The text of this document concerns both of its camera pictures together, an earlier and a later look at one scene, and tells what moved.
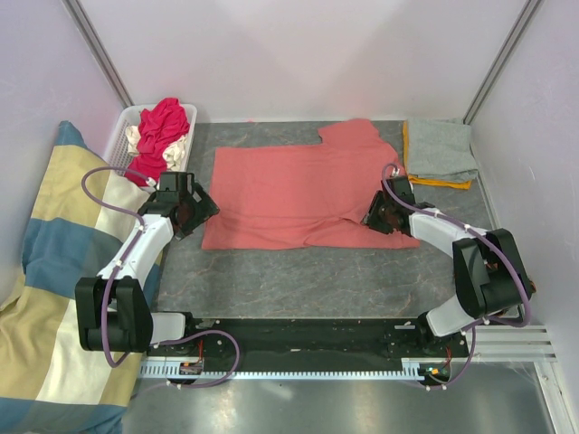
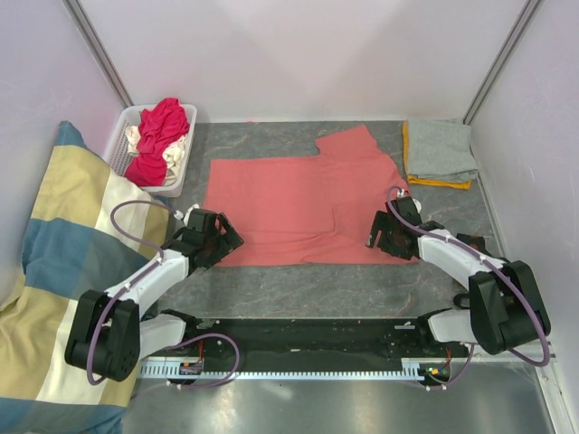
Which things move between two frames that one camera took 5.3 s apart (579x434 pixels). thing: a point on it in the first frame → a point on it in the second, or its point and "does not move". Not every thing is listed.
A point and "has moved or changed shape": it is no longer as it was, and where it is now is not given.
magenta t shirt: x=159 y=125 does not move
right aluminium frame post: x=527 y=11 does not move
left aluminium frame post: x=92 y=41 does not move
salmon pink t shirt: x=314 y=196 has moved or changed shape
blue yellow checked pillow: x=49 y=383 does not move
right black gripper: x=370 y=217 → x=382 y=222
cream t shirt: x=174 y=154 does not move
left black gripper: x=204 y=209 → x=228 y=242
